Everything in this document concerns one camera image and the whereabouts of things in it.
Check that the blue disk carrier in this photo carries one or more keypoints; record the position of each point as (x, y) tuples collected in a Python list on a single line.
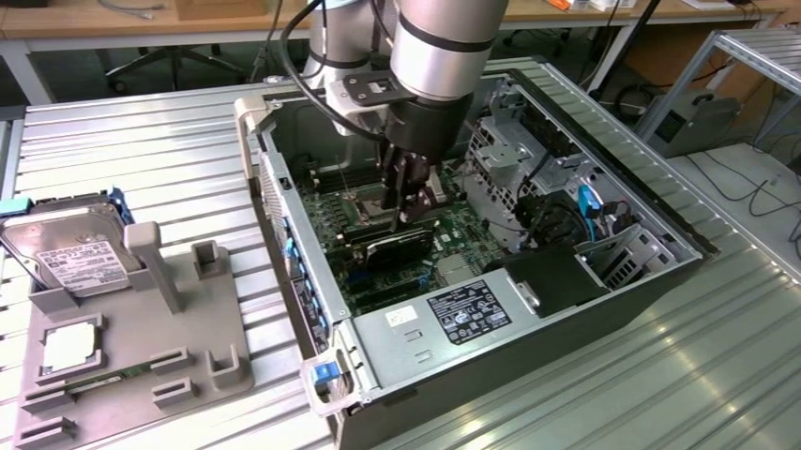
[(121, 208)]

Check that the green RAM stick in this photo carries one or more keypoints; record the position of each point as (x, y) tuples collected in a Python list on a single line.
[(119, 375)]

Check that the black office chair base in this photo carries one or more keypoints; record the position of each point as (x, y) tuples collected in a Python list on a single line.
[(175, 58)]

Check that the open black PC case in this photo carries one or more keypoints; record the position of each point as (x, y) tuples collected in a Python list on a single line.
[(563, 375)]

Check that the silver CPU chip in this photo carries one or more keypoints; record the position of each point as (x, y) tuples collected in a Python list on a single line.
[(68, 349)]

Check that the CPU socket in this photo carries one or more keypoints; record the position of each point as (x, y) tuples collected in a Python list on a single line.
[(365, 204)]

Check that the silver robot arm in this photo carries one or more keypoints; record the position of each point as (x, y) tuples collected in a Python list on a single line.
[(438, 47)]

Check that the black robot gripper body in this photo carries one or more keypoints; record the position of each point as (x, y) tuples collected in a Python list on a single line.
[(431, 126)]

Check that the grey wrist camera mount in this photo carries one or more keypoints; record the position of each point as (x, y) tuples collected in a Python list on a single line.
[(363, 94)]

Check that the grey control box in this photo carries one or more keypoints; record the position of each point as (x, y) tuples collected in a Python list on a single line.
[(694, 126)]

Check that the wooden desk white frame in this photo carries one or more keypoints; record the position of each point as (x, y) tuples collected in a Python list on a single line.
[(687, 14), (125, 19)]

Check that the thin socket locking lever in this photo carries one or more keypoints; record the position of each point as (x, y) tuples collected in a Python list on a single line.
[(344, 178)]

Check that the green motherboard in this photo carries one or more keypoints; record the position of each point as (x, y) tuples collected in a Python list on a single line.
[(466, 220)]

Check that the black plastic air shroud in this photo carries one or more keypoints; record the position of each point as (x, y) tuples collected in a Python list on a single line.
[(544, 281)]

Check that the aluminium slat table frame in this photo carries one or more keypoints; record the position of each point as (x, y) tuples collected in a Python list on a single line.
[(763, 56)]

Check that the blue case latch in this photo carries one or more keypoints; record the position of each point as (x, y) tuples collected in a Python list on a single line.
[(324, 372)]

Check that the silver chipset heatsink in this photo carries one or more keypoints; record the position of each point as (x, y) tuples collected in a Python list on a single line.
[(456, 269)]

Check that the grey power supply unit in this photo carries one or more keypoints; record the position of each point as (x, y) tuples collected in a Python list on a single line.
[(400, 347)]

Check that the Nvidia graphics card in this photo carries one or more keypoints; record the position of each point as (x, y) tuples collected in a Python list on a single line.
[(396, 248)]

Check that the small orange box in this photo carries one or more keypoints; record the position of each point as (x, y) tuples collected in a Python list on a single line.
[(559, 4)]

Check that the silver hard disk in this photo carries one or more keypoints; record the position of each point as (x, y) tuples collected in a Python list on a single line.
[(68, 253)]

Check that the grey plastic parts rack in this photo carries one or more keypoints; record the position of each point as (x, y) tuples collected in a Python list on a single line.
[(125, 337)]

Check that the perforated metal disk bay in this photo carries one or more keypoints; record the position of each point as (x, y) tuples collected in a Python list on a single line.
[(626, 262)]

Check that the metal socket cover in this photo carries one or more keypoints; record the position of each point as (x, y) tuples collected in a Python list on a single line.
[(440, 192)]

